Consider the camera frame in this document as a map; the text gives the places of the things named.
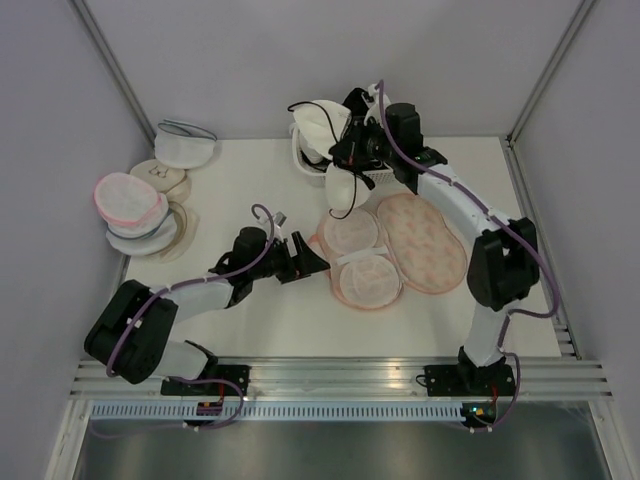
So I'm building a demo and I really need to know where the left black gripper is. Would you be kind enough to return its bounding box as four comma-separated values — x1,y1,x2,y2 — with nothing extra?
250,232,330,285

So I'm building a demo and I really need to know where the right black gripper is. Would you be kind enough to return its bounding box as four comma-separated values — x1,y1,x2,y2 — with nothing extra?
330,117,398,166

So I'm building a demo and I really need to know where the floral peach laundry bag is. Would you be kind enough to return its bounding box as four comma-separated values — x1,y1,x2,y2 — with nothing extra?
309,193,467,311

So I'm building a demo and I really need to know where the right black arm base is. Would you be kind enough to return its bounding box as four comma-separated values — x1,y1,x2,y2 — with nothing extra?
424,362,516,398

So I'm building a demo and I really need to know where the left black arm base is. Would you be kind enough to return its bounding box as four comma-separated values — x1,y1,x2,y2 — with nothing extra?
160,364,251,397

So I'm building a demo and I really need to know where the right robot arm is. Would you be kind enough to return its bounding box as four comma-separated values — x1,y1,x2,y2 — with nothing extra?
319,102,540,395

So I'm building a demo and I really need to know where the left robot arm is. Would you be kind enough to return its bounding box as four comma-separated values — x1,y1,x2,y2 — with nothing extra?
84,227,330,396

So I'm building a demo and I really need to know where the white plastic laundry basket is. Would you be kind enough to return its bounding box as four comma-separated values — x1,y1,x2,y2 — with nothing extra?
289,123,395,187

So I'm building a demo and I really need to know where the black bra in basket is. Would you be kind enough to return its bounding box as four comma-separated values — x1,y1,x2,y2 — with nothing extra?
342,87,367,125

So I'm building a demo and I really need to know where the beige flat laundry bag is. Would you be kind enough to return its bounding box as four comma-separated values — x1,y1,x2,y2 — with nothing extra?
147,202,200,263

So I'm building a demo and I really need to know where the grey trimmed mesh bag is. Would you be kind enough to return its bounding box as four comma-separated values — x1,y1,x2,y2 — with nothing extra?
106,209,178,256

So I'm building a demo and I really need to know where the beige round laundry bag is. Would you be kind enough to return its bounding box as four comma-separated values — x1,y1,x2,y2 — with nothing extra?
130,159,191,203

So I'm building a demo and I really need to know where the white mesh bag blue trim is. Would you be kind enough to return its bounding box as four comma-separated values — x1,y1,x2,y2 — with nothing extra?
154,119,217,170

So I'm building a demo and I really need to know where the pink trimmed mesh bag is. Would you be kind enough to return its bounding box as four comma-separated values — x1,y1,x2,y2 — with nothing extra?
93,172,161,227

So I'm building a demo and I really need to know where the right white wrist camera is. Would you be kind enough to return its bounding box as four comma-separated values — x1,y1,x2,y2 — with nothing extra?
363,84,388,125

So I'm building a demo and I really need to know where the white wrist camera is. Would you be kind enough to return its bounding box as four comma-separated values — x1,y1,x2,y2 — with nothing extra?
273,211,287,241
363,84,388,125

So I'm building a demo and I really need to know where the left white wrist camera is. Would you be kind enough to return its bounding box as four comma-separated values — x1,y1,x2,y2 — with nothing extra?
273,211,287,241

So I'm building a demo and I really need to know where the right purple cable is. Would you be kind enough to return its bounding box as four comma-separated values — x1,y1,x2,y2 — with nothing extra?
375,78,562,401

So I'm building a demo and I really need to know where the purple cable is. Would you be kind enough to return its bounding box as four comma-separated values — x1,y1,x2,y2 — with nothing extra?
375,78,562,401
106,203,279,377

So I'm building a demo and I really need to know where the aluminium front rail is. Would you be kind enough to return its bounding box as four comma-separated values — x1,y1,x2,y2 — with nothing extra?
69,357,613,402

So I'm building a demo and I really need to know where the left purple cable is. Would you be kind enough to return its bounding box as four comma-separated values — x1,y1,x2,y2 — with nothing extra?
106,203,279,377

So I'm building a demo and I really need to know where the right aluminium side rail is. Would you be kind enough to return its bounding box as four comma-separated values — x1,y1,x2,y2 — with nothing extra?
500,136,583,360

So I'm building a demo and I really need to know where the white slotted cable duct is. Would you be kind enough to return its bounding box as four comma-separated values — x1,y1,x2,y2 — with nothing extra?
91,400,464,422

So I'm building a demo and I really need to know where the right aluminium frame post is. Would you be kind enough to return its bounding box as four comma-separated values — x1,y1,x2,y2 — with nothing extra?
505,0,599,149

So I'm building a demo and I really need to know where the aluminium frame post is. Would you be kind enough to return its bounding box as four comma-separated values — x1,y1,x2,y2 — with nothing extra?
505,0,599,149
68,0,155,147

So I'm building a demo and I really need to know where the left aluminium frame post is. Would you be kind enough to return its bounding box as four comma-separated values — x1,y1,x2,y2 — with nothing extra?
68,0,155,147

